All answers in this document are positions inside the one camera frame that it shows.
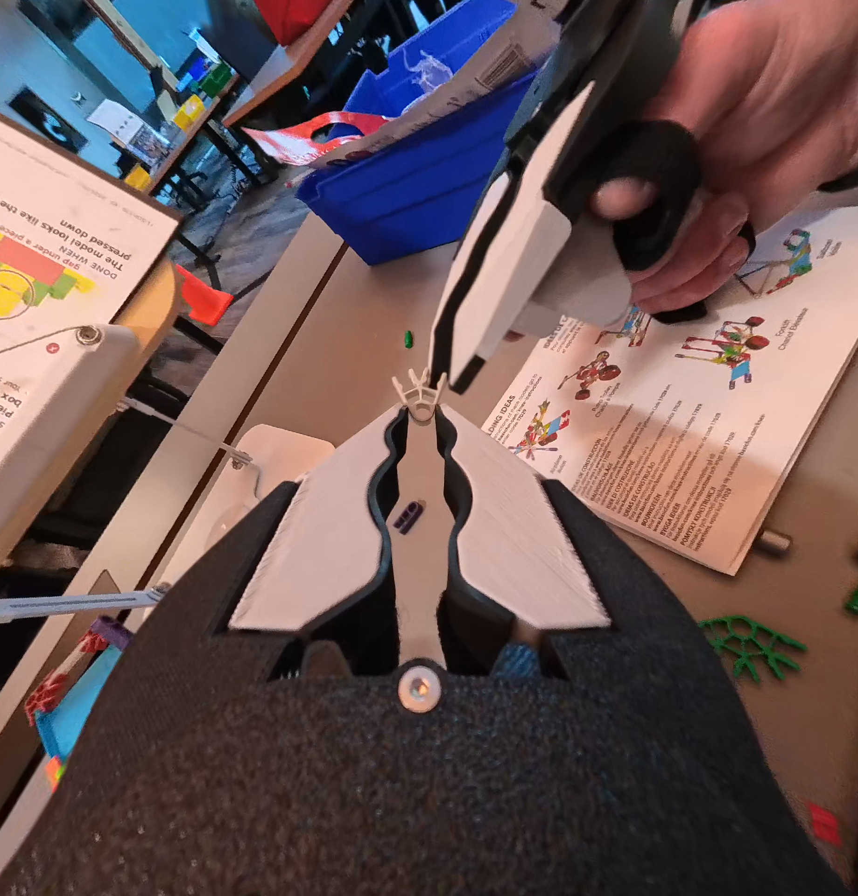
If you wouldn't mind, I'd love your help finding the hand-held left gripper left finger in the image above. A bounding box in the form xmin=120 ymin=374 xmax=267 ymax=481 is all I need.
xmin=228 ymin=405 xmax=410 ymax=639

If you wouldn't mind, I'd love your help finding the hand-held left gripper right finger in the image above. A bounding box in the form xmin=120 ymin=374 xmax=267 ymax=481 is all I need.
xmin=435 ymin=405 xmax=612 ymax=631

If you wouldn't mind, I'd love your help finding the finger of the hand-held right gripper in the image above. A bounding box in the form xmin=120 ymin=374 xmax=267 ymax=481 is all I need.
xmin=447 ymin=83 xmax=596 ymax=393
xmin=430 ymin=174 xmax=512 ymax=379

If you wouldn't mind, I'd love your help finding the pale grey small connector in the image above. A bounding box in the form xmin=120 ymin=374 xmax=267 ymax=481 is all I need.
xmin=392 ymin=367 xmax=449 ymax=424

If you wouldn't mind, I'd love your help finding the white instruction booklet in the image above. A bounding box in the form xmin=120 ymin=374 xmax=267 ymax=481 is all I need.
xmin=485 ymin=188 xmax=858 ymax=576

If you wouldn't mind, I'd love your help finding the person's right hand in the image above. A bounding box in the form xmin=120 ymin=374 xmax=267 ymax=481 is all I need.
xmin=589 ymin=0 xmax=858 ymax=316

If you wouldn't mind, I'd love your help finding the blue plastic bin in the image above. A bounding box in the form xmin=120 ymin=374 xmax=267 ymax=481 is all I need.
xmin=295 ymin=28 xmax=542 ymax=267

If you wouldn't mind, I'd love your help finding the white metal stand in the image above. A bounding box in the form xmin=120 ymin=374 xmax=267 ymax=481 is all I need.
xmin=0 ymin=398 xmax=337 ymax=626

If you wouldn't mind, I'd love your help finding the white printed paper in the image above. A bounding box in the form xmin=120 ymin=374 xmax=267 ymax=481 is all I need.
xmin=394 ymin=0 xmax=566 ymax=116

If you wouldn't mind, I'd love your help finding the red and white plastic bag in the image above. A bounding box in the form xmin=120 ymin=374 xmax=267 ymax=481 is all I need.
xmin=242 ymin=111 xmax=396 ymax=168

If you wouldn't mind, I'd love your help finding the green fan connector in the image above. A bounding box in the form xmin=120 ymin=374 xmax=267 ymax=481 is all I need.
xmin=698 ymin=614 xmax=809 ymax=684

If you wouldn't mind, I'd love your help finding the background table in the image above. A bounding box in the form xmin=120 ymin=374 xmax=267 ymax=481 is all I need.
xmin=86 ymin=0 xmax=242 ymax=193
xmin=221 ymin=0 xmax=353 ymax=128

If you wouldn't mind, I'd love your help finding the white book stand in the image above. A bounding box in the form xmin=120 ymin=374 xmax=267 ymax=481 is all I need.
xmin=114 ymin=258 xmax=185 ymax=344

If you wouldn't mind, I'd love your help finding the colourful construction toy model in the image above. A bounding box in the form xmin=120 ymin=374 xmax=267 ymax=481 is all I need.
xmin=23 ymin=615 xmax=134 ymax=795

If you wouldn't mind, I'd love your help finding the printed instruction sheet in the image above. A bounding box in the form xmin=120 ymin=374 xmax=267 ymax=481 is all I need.
xmin=0 ymin=105 xmax=183 ymax=449

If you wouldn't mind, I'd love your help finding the small red piece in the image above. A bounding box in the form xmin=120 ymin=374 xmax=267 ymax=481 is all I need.
xmin=806 ymin=801 xmax=844 ymax=849

